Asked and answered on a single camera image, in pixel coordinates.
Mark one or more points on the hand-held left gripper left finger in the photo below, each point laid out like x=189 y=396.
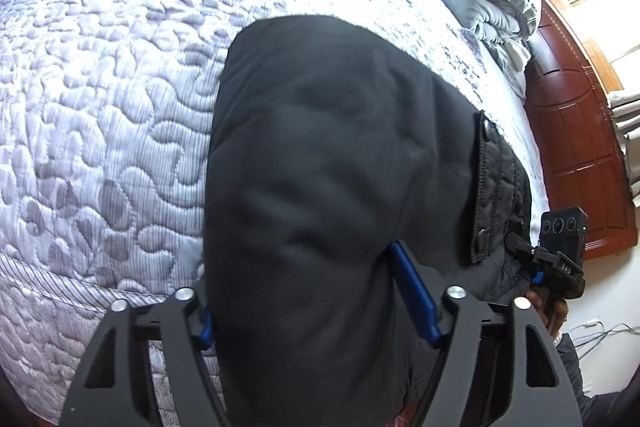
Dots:
x=204 y=332

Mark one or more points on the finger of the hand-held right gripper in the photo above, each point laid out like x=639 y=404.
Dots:
x=538 y=278
x=520 y=247

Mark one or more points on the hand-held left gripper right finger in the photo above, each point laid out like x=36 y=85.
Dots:
x=415 y=292

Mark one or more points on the black jacket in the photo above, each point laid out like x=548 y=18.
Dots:
x=325 y=157

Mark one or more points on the person's right forearm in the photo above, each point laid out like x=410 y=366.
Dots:
x=600 y=407

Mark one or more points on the person's right hand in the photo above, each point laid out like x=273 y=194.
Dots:
x=555 y=319

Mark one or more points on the wooden headboard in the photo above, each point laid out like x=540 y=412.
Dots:
x=575 y=132

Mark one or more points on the white curtain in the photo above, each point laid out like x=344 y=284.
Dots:
x=622 y=117

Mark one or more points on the white fleece cloth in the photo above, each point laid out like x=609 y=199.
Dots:
x=512 y=57

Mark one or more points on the grey quilted bedspread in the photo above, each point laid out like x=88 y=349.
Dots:
x=100 y=107

